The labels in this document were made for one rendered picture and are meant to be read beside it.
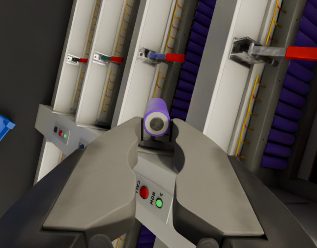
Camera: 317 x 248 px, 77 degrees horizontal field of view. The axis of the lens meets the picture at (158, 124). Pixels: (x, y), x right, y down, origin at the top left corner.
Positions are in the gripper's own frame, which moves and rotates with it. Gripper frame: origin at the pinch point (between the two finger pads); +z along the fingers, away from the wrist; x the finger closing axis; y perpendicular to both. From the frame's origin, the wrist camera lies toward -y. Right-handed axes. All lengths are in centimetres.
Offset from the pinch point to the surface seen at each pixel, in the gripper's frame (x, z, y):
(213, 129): 7.5, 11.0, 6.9
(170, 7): 1.9, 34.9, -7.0
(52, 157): -35, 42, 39
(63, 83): -31, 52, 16
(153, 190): 0.1, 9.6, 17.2
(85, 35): -25, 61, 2
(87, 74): -18.3, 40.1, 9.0
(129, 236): -4.4, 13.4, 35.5
